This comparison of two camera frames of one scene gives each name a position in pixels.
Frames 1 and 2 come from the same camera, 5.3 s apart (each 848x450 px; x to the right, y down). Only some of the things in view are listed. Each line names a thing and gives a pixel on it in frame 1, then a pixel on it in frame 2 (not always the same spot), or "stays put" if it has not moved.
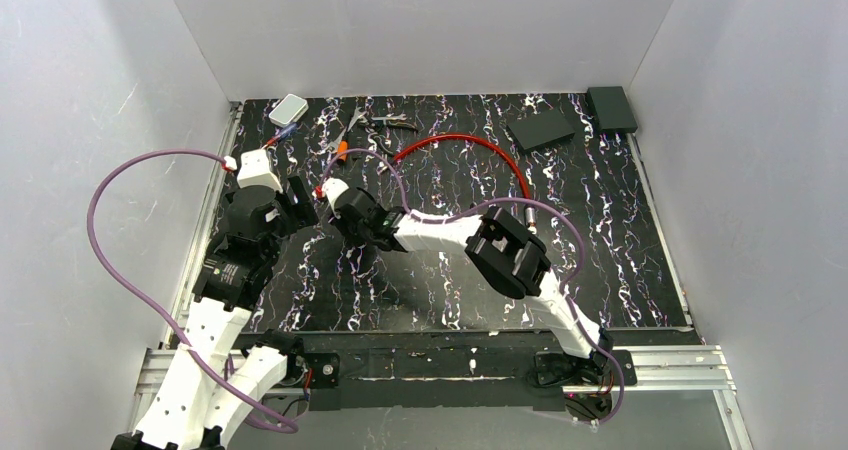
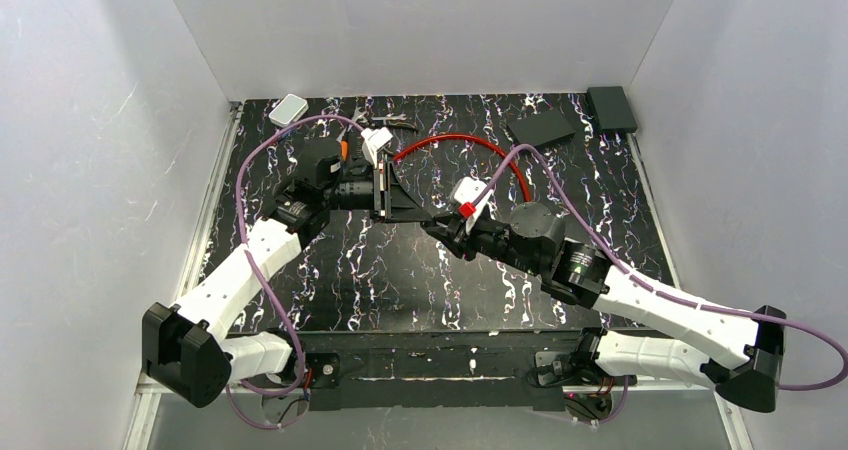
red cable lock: [529, 212] stays put
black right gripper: [347, 214] → [460, 236]
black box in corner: [611, 109] stays put
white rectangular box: [288, 110] stays put
